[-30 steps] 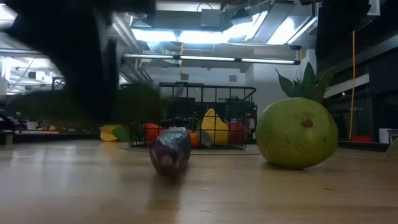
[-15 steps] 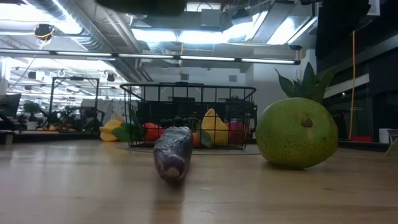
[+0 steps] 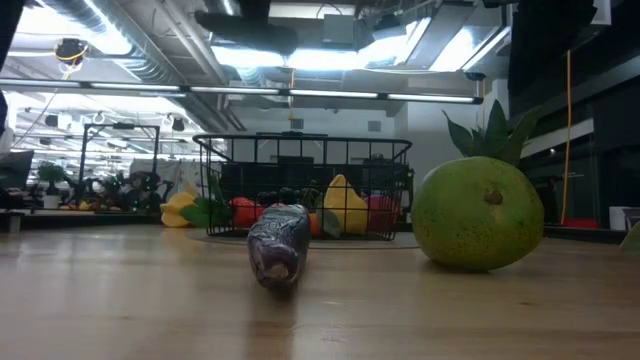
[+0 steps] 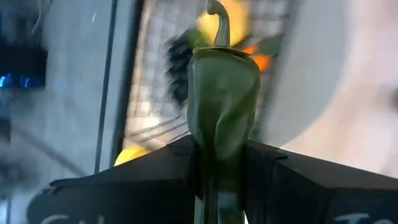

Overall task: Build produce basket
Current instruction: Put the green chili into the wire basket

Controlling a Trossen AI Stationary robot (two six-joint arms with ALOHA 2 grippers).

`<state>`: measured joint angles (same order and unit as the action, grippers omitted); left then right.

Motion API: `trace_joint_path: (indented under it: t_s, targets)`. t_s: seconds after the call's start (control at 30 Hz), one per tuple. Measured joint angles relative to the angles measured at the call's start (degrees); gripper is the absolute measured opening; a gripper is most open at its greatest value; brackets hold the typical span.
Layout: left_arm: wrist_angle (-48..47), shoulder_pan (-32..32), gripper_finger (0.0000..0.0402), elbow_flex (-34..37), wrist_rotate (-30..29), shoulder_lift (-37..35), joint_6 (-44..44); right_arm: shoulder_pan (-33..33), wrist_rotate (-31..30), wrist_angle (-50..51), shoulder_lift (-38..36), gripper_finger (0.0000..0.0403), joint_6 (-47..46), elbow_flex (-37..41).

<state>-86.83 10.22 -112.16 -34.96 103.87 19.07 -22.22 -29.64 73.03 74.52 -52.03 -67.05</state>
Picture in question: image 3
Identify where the dark purple grape bunch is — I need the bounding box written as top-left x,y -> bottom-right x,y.
256,186 -> 322,208

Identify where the green leafy vegetable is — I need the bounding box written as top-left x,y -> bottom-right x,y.
179,196 -> 232,234

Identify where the yellow pear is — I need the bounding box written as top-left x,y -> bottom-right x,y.
323,173 -> 370,237

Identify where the purple eggplant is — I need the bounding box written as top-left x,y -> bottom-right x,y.
246,203 -> 313,291

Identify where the round green pomelo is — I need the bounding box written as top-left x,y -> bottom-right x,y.
411,155 -> 546,273

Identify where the green pear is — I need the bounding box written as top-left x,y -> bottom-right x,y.
618,221 -> 640,254

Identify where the overhead LED light bar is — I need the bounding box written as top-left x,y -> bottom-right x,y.
0,77 -> 485,106

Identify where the grey ceiling unit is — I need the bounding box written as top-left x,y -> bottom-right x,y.
321,13 -> 362,49

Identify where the white printed banner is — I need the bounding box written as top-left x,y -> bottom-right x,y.
128,158 -> 204,199

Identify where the hanging black ceiling device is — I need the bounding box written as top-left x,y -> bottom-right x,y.
53,37 -> 92,66

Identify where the black background robot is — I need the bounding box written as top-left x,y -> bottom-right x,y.
122,170 -> 175,212

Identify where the round grey mat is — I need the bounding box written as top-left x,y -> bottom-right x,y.
187,229 -> 421,251

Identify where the small potted plant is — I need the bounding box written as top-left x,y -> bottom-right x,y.
37,161 -> 67,210

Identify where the tall green leafy plant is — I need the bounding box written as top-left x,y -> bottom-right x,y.
441,98 -> 541,169

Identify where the dark monitor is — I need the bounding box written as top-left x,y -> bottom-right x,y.
0,149 -> 36,191

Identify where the red box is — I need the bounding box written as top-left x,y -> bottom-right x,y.
561,216 -> 602,230

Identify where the black wire basket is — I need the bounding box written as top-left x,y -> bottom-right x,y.
192,133 -> 416,242

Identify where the black metal frame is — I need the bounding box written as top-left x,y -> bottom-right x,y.
78,123 -> 162,199

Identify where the yellow hanging cable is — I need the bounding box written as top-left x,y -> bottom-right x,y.
559,48 -> 574,225

